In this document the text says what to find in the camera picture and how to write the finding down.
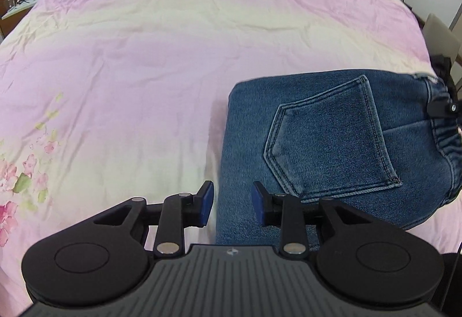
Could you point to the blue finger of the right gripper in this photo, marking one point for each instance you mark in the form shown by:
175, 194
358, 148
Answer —
441, 109

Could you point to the beige chair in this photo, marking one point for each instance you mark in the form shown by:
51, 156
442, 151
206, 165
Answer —
439, 39

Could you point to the pink floral bed cover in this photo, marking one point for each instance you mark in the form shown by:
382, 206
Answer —
109, 107

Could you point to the wooden bedside table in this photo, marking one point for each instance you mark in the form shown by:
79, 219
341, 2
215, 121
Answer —
12, 13

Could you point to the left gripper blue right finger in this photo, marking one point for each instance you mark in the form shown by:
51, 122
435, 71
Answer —
284, 212

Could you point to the blue denim pants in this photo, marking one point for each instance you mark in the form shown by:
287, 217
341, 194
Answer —
361, 136

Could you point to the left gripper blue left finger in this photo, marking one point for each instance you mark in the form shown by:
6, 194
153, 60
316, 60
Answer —
182, 211

